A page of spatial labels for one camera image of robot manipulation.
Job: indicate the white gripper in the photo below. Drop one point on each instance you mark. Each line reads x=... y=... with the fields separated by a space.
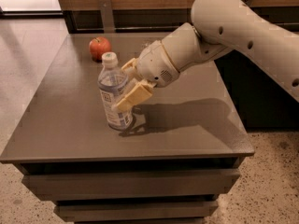
x=154 y=63

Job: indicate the blue label plastic bottle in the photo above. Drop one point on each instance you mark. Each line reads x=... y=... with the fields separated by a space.
x=111 y=83

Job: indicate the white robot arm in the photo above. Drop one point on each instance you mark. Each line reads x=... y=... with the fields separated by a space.
x=217 y=27

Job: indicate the red apple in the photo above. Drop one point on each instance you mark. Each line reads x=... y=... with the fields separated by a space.
x=98 y=46

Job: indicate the grey drawer cabinet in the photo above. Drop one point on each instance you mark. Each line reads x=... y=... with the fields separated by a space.
x=182 y=150

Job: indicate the left metal bracket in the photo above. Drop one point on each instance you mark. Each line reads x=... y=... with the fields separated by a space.
x=107 y=17

